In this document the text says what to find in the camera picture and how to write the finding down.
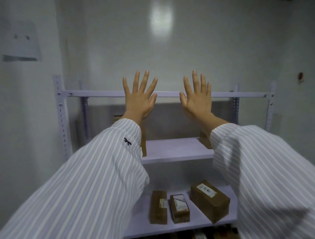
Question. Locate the person's right forearm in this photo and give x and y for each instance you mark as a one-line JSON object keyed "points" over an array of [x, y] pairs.
{"points": [[260, 177]]}

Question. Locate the large brown parcel white label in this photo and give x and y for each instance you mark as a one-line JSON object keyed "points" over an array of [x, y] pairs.
{"points": [[211, 199]]}

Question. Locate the person's right thumb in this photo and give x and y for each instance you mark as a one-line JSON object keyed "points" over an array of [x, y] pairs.
{"points": [[183, 98]]}

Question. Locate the person's left thumb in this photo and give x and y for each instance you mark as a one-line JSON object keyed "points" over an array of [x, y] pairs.
{"points": [[153, 99]]}

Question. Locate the short brown parcel white label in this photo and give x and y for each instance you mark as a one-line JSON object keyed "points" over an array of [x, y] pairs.
{"points": [[180, 209]]}

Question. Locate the person's left little finger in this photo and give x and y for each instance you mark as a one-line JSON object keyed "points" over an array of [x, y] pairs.
{"points": [[126, 86]]}

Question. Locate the small brown cardboard parcel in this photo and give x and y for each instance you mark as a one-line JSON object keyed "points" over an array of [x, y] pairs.
{"points": [[204, 141]]}

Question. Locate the white paper wall notice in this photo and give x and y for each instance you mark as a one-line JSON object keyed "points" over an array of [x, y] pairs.
{"points": [[21, 41]]}

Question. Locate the narrow brown taped parcel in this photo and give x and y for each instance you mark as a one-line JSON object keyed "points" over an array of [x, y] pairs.
{"points": [[157, 208]]}

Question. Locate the person's left middle finger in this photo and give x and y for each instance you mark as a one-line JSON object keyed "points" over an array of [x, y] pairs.
{"points": [[145, 80]]}

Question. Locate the person's right hand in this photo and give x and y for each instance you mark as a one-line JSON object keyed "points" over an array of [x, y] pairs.
{"points": [[199, 104]]}

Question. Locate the red wall fitting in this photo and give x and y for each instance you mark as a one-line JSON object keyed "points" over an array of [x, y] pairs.
{"points": [[300, 76]]}

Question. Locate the tall brown cardboard parcel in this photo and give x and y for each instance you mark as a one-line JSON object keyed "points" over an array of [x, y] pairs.
{"points": [[143, 145]]}

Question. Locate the pale purple metal shelving unit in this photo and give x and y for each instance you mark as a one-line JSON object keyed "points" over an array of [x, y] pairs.
{"points": [[172, 150]]}

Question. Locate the person's left hand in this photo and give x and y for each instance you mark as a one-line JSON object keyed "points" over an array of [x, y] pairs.
{"points": [[137, 103]]}

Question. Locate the person's left forearm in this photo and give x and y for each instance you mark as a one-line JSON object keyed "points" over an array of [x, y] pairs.
{"points": [[93, 179]]}

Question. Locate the person's right middle finger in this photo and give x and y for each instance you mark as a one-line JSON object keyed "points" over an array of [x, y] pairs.
{"points": [[196, 81]]}

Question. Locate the person's right little finger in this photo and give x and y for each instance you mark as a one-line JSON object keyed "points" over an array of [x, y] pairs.
{"points": [[209, 90]]}

